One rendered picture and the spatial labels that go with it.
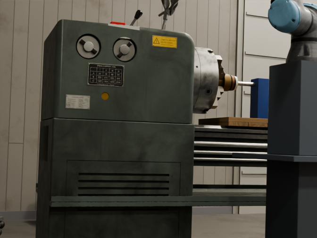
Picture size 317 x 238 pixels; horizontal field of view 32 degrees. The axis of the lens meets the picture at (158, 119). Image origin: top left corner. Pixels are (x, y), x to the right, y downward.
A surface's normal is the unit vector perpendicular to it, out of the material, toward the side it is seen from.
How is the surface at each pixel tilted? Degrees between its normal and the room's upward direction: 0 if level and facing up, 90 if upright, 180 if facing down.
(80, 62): 90
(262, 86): 90
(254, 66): 90
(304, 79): 90
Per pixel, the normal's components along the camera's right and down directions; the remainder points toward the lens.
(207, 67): 0.31, -0.30
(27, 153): 0.40, -0.02
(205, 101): 0.21, 0.65
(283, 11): -0.64, 0.07
